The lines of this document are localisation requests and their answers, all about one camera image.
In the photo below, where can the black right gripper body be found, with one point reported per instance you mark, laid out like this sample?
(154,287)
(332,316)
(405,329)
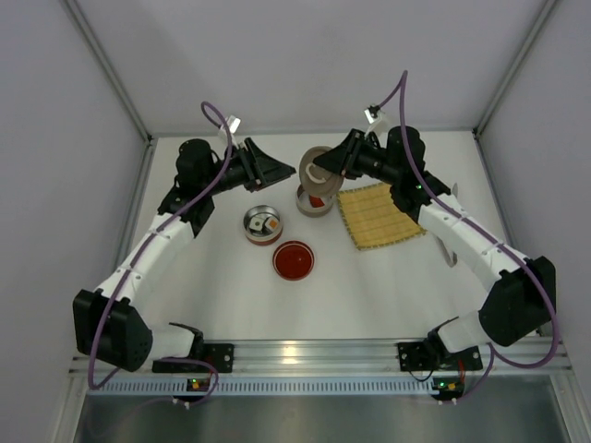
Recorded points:
(353,152)

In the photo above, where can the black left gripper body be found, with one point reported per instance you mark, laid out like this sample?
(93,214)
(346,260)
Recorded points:
(251,165)

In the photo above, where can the beige round lid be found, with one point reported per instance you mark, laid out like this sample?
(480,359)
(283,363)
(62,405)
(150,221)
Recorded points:
(316,181)

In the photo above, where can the red food piece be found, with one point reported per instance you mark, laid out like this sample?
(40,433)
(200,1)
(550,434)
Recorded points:
(316,202)

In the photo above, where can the orange sushi roll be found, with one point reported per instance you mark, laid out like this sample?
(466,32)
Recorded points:
(272,224)

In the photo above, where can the steel tongs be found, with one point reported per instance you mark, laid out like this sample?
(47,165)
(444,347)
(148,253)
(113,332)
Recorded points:
(449,255)

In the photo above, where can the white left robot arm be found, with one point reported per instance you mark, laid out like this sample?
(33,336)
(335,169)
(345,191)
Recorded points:
(108,323)

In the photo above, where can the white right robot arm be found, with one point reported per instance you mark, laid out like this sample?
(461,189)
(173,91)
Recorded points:
(521,290)

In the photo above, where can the beige steel container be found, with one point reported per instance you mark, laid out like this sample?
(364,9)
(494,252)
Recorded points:
(310,206)

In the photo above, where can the red steel container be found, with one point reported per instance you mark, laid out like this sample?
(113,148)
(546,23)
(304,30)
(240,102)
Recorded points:
(264,237)

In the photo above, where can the bamboo mat tray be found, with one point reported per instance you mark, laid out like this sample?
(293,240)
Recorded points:
(372,220)

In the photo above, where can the red round lid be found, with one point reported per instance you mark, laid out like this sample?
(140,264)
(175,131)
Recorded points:
(293,260)

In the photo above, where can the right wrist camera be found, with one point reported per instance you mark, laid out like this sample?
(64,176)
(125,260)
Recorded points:
(378,122)

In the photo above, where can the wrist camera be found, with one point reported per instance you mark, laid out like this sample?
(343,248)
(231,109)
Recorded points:
(228,129)
(378,122)

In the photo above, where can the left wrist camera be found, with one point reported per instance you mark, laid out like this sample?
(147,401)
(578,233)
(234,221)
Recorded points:
(228,129)

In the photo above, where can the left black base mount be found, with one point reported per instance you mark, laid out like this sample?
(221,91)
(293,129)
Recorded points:
(219,355)

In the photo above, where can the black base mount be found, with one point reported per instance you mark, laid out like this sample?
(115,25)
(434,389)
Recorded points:
(219,355)
(419,356)

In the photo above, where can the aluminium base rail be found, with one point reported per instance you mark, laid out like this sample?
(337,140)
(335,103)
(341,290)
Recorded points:
(360,358)

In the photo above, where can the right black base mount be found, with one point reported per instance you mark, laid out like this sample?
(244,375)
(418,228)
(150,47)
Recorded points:
(419,356)

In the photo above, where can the slotted cable duct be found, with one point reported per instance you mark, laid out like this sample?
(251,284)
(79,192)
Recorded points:
(274,386)

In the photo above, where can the left aluminium frame post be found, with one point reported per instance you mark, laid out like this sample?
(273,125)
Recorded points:
(87,33)

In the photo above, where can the aluminium frame post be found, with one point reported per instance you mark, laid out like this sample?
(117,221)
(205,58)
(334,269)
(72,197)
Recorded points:
(87,33)
(516,64)

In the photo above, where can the right aluminium frame post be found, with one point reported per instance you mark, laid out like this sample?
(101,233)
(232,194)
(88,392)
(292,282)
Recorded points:
(516,64)

